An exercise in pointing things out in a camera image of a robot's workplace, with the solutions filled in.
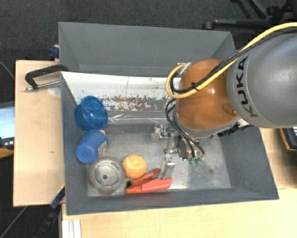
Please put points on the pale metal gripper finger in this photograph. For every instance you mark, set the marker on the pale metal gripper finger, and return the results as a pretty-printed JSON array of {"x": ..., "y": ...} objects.
[
  {"x": 163, "y": 168},
  {"x": 170, "y": 169}
]

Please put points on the grey metal bin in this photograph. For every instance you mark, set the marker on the grey metal bin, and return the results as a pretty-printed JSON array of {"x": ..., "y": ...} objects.
[{"x": 143, "y": 48}]

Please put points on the pale wood board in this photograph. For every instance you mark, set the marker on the pale wood board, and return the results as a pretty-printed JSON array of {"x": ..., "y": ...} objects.
[{"x": 36, "y": 133}]

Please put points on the blue plastic cup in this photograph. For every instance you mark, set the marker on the blue plastic cup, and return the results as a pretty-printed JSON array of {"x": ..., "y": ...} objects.
[{"x": 89, "y": 147}]

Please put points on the red-orange clamp tool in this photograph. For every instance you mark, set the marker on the red-orange clamp tool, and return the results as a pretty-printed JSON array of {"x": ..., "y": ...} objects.
[{"x": 148, "y": 185}]

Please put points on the orange toy fruit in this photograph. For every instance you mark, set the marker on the orange toy fruit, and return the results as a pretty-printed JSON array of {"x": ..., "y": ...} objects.
[{"x": 134, "y": 166}]

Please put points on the clear blue plastic bowl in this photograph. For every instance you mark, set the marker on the clear blue plastic bowl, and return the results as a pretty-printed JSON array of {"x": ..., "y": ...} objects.
[{"x": 90, "y": 113}]

